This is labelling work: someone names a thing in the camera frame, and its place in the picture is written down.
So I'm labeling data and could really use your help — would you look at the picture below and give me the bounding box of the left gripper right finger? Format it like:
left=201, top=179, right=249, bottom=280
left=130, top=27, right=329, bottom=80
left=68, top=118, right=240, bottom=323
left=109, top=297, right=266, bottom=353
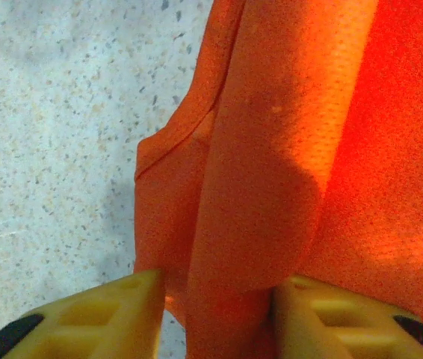
left=270, top=274, right=423, bottom=359

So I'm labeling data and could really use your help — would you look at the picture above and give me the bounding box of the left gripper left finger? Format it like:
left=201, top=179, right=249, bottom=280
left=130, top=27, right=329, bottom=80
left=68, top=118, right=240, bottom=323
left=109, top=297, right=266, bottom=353
left=0, top=268, right=167, bottom=359

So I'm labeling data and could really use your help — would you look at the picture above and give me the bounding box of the orange t-shirt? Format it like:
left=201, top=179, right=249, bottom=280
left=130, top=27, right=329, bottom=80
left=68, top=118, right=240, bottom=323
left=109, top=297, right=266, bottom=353
left=132, top=0, right=423, bottom=359

